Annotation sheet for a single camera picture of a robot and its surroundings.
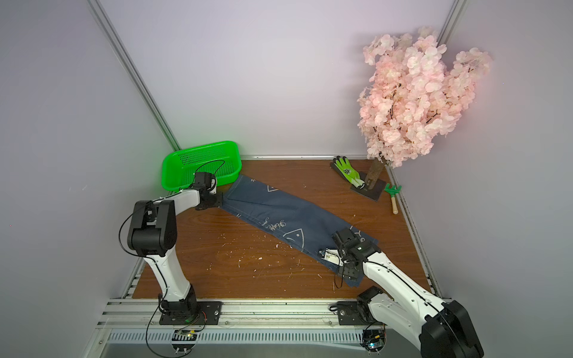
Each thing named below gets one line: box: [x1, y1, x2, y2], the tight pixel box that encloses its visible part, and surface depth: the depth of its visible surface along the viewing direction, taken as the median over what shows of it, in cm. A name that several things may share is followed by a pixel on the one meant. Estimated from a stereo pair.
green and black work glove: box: [329, 155, 366, 190], surface depth 116 cm
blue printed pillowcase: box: [222, 175, 379, 288], surface depth 96 cm
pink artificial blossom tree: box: [356, 26, 492, 191], surface depth 66 cm
